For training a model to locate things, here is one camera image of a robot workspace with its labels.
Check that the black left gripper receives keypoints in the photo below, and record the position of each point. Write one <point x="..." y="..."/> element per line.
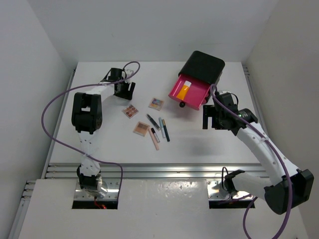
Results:
<point x="126" y="94"/>

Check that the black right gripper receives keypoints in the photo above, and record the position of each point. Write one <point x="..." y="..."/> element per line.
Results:
<point x="209" y="111"/>

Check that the pink drawer black knob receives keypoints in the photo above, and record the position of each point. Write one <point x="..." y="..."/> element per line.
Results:
<point x="196" y="95"/>

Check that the glitter nine-colour palette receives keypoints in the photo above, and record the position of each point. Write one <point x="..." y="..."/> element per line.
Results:
<point x="156" y="104"/>

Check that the orange tube white cap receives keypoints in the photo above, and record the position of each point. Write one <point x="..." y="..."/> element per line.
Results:
<point x="184" y="89"/>

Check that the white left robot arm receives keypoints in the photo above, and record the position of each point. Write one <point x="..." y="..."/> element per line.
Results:
<point x="87" y="118"/>

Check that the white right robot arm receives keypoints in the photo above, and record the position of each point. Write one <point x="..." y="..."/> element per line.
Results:
<point x="287" y="185"/>

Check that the clear nine-pan brown palette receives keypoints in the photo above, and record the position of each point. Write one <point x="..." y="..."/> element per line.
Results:
<point x="130" y="111"/>

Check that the beige four-pan palette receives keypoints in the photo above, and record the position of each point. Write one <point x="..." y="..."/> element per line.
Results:
<point x="141" y="128"/>

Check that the black eyeliner pencil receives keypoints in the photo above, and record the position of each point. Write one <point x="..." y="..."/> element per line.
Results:
<point x="154" y="123"/>

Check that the light blue mascara tube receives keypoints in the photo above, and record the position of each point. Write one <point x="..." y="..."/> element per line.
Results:
<point x="162" y="128"/>

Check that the dark green gold tube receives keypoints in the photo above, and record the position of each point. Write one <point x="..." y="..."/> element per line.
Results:
<point x="165" y="130"/>

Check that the black cap clear tube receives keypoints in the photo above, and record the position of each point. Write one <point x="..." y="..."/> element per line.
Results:
<point x="155" y="135"/>

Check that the black drawer cabinet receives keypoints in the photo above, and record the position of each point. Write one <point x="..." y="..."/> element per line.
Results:
<point x="203" y="67"/>

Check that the pink beige stick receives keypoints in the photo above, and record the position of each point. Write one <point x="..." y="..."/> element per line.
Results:
<point x="153" y="139"/>

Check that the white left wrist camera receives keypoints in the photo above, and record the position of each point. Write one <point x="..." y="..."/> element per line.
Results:
<point x="128" y="73"/>

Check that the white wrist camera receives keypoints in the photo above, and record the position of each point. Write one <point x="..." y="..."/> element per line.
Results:
<point x="229" y="100"/>
<point x="128" y="73"/>

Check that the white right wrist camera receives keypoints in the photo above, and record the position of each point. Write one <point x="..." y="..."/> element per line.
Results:
<point x="229" y="100"/>

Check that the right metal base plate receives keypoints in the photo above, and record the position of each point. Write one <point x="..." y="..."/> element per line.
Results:
<point x="217" y="194"/>

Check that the metal base plate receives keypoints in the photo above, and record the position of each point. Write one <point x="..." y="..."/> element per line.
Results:
<point x="108" y="192"/>
<point x="217" y="194"/>

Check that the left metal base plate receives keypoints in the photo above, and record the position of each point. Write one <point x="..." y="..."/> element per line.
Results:
<point x="108" y="192"/>

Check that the aluminium rail frame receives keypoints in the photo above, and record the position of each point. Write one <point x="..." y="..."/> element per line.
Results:
<point x="164" y="193"/>

